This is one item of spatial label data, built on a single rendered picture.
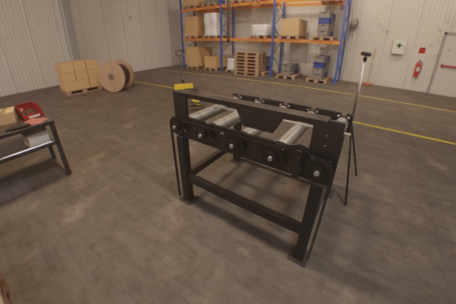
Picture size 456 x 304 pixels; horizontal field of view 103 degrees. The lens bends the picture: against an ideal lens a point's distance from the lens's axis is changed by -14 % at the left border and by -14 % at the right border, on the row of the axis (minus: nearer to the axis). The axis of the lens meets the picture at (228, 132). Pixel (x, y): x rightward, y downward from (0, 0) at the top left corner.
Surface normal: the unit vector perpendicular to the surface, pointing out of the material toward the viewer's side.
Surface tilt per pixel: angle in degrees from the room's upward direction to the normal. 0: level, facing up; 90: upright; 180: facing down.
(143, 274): 0
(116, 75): 90
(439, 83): 90
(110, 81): 90
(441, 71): 90
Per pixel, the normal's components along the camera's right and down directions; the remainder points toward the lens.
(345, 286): 0.00, -0.91
